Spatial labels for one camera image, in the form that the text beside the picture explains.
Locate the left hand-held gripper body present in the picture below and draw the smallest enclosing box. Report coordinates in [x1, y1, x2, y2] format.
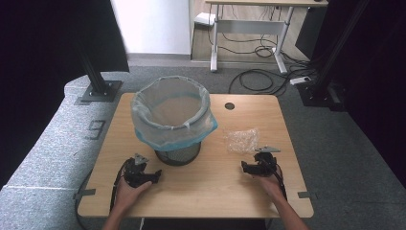
[122, 152, 151, 189]

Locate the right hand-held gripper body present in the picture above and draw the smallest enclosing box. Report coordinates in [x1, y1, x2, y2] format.
[253, 146, 282, 177]

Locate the clear plastic wrap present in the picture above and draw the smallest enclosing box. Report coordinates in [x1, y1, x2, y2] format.
[222, 127, 260, 155]

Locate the black mesh trash bin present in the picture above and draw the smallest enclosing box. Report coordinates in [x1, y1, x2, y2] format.
[154, 141, 202, 167]

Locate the translucent blue bin liner bag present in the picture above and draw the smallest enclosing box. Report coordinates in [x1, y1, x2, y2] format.
[130, 75, 219, 152]

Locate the person's left hand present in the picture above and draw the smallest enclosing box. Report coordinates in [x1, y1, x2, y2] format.
[114, 180, 153, 210]

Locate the person's right hand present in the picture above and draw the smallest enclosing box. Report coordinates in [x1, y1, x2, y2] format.
[254, 168, 285, 201]

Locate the grey tape strip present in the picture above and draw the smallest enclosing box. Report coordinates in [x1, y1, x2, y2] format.
[73, 188, 97, 201]
[297, 190, 319, 200]

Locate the white power strip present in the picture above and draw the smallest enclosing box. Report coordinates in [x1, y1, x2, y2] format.
[289, 76, 312, 86]

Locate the black metal stand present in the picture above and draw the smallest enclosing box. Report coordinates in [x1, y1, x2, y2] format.
[76, 44, 124, 104]
[296, 0, 372, 109]

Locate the white desk with metal legs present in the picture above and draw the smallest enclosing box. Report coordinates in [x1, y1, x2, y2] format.
[205, 0, 329, 75]

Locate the black computer tower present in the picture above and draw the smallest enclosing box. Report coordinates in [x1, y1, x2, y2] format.
[294, 5, 330, 61]

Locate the dark curtain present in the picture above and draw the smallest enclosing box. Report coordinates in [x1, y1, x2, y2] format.
[314, 0, 406, 189]
[0, 0, 130, 190]

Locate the white box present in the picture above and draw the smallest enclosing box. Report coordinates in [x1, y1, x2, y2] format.
[193, 11, 217, 27]

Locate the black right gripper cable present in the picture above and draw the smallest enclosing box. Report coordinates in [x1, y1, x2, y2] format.
[271, 161, 288, 201]

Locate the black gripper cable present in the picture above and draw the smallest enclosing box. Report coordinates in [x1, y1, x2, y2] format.
[271, 161, 288, 201]
[74, 157, 132, 230]

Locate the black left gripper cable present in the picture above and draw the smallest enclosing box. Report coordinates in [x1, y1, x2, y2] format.
[74, 157, 132, 230]

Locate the black floor cable loop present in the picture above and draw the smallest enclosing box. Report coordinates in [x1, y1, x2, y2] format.
[227, 68, 290, 97]

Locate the tangle of black desk cables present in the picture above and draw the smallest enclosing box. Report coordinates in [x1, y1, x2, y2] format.
[206, 4, 309, 62]

